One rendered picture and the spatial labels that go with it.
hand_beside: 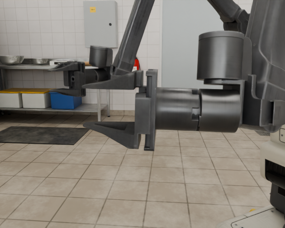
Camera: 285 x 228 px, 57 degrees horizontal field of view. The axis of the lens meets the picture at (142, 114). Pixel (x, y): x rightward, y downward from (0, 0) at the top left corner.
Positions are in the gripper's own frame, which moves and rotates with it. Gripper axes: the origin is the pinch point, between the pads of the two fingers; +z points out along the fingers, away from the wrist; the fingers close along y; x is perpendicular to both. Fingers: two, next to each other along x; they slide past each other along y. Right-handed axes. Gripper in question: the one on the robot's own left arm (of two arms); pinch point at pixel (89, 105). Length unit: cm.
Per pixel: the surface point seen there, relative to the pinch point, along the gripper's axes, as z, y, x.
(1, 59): 231, -3, -352
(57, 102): 146, -66, -348
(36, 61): 185, -6, -369
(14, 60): 214, -5, -357
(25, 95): 197, -57, -349
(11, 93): 220, -55, -350
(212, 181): -56, -96, -175
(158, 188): -11, -97, -160
